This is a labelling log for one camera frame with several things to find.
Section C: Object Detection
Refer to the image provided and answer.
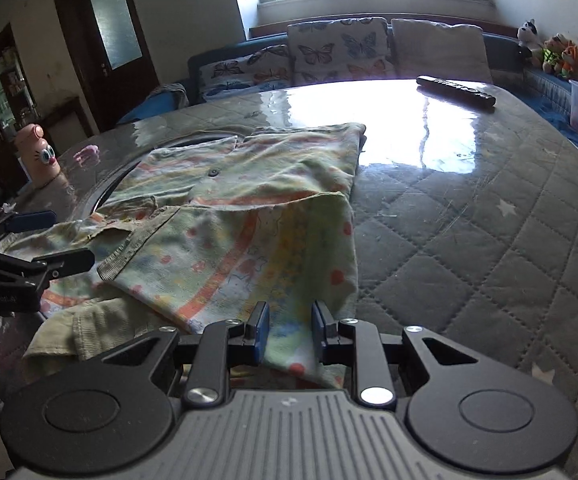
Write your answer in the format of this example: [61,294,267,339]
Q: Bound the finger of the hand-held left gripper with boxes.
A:
[0,211,57,236]
[0,249,96,281]

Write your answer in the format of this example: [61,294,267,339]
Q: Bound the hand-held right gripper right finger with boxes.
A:
[311,300,484,407]

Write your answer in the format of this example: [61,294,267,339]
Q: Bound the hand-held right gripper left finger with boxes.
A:
[89,301,271,408]

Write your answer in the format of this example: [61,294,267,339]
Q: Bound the green patterned shirt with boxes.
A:
[6,121,367,388]

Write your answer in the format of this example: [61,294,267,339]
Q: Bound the pink cartoon face bottle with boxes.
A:
[14,123,62,183]

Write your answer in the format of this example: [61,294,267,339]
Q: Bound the grey quilted star table cover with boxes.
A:
[0,82,578,480]

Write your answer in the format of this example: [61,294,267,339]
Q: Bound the blue grey cloth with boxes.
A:
[149,82,190,111]

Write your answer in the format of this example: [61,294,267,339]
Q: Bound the dark wooden glass door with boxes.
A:
[50,0,160,133]

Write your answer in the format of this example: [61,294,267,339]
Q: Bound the long butterfly print cushion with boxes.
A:
[200,44,295,103]

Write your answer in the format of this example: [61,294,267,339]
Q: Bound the black remote control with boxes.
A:
[415,75,497,109]

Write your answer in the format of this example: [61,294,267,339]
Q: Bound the square butterfly print cushion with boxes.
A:
[286,16,395,86]

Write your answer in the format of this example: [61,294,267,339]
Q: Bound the plain beige cushion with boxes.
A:
[390,18,494,85]

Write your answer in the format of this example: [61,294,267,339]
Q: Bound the dark blue sofa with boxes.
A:
[116,22,578,171]

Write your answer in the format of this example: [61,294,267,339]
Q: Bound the black and white plush dog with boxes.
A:
[517,19,542,63]

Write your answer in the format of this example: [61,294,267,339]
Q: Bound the brown plush bear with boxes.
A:
[541,35,567,73]

